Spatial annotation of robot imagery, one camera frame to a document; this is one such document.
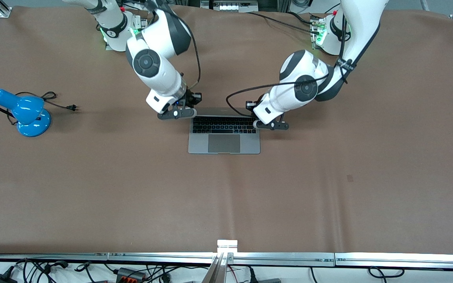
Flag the aluminium table edge rail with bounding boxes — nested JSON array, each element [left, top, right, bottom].
[[108, 252, 216, 264], [230, 252, 335, 267], [335, 253, 453, 270], [0, 253, 109, 262]]

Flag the white power strip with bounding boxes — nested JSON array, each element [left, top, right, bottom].
[[201, 0, 259, 13]]

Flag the black looped cable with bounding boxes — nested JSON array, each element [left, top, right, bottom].
[[368, 266, 405, 278]]

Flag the grey connector with orange levers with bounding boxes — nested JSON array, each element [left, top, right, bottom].
[[116, 267, 147, 282]]

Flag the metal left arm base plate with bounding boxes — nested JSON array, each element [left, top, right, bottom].
[[310, 15, 331, 50]]

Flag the black lamp cable with plug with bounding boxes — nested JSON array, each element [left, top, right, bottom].
[[0, 91, 79, 126]]

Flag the shiny metal bracket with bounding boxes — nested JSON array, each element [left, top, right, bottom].
[[217, 239, 238, 254]]

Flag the aluminium camera mount pole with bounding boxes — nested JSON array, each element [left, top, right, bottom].
[[202, 252, 232, 283]]

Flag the black tangled cable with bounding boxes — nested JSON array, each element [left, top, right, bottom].
[[14, 258, 70, 283]]

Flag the thick black braided cable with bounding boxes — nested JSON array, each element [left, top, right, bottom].
[[246, 11, 321, 34]]

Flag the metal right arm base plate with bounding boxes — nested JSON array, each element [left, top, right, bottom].
[[105, 17, 149, 52]]

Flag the blue desk lamp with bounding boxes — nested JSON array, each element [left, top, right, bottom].
[[0, 89, 52, 138]]

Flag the brown table cover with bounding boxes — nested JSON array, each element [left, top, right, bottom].
[[0, 5, 453, 255]]

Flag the thin black cable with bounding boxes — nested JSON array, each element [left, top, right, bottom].
[[287, 11, 314, 26]]

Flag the grey laptop with black keyboard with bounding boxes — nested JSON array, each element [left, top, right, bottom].
[[188, 107, 261, 154]]

